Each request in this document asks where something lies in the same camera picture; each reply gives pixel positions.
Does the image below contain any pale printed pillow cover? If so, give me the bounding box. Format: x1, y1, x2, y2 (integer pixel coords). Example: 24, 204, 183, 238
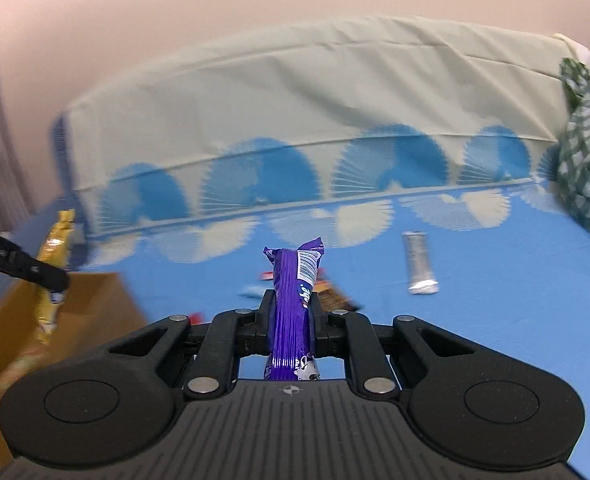
50, 14, 590, 242

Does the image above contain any dark brown snack packet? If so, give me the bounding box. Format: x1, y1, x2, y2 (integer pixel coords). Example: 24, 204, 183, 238
315, 280, 363, 312

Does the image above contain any blue printed bedsheet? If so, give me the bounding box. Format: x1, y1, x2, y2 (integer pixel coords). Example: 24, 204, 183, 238
10, 180, 590, 480

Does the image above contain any yellow snack packet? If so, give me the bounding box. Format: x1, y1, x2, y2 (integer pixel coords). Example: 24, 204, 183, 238
32, 209, 77, 347

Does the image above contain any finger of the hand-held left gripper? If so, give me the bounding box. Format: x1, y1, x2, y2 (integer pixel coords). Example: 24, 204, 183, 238
0, 221, 71, 293

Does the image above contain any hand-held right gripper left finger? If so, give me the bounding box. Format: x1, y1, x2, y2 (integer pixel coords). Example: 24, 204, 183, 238
108, 289, 277, 401

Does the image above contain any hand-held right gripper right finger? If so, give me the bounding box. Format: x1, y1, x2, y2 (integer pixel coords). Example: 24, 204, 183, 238
307, 290, 476, 396

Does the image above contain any brown cardboard box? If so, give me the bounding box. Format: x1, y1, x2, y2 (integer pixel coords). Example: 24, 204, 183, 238
0, 271, 149, 472

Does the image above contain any dark blue cushion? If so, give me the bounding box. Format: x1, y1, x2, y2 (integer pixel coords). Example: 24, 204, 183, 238
49, 112, 93, 266

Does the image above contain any green checked cloth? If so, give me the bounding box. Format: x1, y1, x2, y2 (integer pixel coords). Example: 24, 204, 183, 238
556, 56, 590, 257

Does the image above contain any silver stick packet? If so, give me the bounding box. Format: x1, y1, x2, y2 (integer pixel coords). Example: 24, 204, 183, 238
401, 230, 441, 296

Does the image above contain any purple snack bar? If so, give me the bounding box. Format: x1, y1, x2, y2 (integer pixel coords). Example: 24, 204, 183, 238
262, 237, 326, 382

